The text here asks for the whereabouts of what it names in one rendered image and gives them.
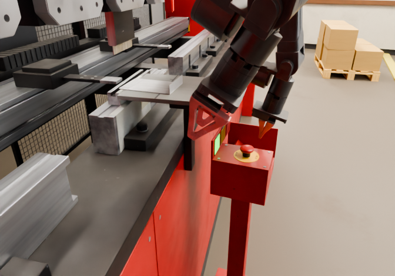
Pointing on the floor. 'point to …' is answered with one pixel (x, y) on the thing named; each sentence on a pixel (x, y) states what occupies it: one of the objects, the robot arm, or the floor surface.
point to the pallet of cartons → (345, 52)
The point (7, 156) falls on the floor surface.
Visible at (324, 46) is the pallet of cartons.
